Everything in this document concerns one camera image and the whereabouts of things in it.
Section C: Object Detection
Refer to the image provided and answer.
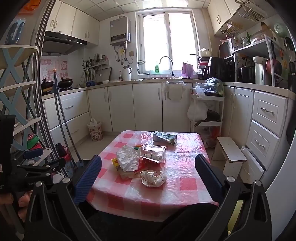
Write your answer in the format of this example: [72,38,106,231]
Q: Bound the chrome sink faucet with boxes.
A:
[159,56,175,79]

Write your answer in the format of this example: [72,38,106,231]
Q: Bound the person's left hand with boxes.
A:
[0,190,32,223]

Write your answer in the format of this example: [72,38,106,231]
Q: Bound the cream wall cabinets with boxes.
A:
[207,0,245,36]
[45,0,100,45]

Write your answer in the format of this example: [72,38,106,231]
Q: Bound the white door hanging rack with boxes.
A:
[165,81,185,101]

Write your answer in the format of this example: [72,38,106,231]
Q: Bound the bag of vegetables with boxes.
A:
[203,77,225,96]

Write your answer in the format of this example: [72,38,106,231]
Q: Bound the white wooden stool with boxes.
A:
[211,137,247,179]

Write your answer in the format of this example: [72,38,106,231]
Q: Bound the white storage trolley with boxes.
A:
[190,88,225,144]

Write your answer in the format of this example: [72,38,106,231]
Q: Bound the white base cabinets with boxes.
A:
[43,81,296,183]

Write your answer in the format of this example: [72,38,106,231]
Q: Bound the black stockpot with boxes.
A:
[236,66,255,83]

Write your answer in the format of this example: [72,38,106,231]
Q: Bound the white wire rack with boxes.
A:
[221,0,269,35]

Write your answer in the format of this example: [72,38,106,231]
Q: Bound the black microwave oven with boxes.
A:
[223,56,237,81]

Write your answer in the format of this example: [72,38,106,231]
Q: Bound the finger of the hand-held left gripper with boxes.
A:
[10,148,44,161]
[20,158,66,173]

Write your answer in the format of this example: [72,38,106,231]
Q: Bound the black clay pot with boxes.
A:
[58,76,74,89]

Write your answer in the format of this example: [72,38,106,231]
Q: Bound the white wrapper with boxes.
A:
[140,170,167,188]

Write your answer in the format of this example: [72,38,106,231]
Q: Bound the wall utensil rack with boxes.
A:
[82,53,110,79]

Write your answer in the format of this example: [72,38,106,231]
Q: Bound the black air fryer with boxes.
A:
[207,57,226,80]

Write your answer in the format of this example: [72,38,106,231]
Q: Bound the white cabinet drawer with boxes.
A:
[252,91,288,137]
[239,146,266,183]
[246,120,281,160]

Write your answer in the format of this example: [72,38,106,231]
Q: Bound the black range hood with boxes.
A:
[42,31,88,56]

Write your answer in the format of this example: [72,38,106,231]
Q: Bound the white framed window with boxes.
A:
[136,10,200,75]

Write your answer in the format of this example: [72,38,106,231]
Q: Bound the black frying pan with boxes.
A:
[194,109,221,127]

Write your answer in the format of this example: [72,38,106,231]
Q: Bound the white electric kettle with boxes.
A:
[122,65,133,81]

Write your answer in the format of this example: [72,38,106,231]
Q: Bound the white electric water pot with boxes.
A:
[253,56,271,86]

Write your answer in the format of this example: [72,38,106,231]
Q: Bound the black wok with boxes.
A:
[42,79,55,93]

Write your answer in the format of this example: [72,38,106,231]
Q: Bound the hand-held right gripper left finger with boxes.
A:
[24,155,102,241]

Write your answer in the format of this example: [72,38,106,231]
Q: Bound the purple cloth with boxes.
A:
[181,62,195,78]

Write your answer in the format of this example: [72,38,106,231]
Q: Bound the blue and white shelf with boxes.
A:
[0,45,51,167]

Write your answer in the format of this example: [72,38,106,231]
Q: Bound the black framed board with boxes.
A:
[96,68,113,84]

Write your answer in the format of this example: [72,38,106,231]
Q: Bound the green silver carton box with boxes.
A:
[153,131,177,146]

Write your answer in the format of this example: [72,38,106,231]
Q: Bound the floral bag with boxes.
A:
[87,118,103,142]

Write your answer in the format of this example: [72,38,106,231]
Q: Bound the grey mop pole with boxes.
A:
[53,68,78,168]
[58,91,85,168]

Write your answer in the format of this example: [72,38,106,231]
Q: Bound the clear plastic container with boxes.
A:
[140,144,167,164]

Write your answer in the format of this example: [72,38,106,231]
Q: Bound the red frying pan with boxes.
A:
[266,42,283,80]

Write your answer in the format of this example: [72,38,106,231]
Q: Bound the orange plastic bag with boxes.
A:
[201,127,219,147]

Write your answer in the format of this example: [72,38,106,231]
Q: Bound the large white plastic bag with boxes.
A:
[187,100,208,121]

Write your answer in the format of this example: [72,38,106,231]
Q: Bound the red checked tablecloth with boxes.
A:
[87,130,220,222]

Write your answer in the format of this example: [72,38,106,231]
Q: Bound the grey wall water heater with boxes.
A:
[109,17,131,45]

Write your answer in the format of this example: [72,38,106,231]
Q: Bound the white refrigerator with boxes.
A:
[265,19,296,223]

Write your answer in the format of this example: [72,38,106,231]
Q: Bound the white kitchen rack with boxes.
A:
[232,35,296,88]

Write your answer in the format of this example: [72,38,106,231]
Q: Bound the pink wall stickers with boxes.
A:
[41,59,68,80]

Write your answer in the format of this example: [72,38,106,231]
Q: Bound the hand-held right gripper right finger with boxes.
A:
[195,153,273,241]

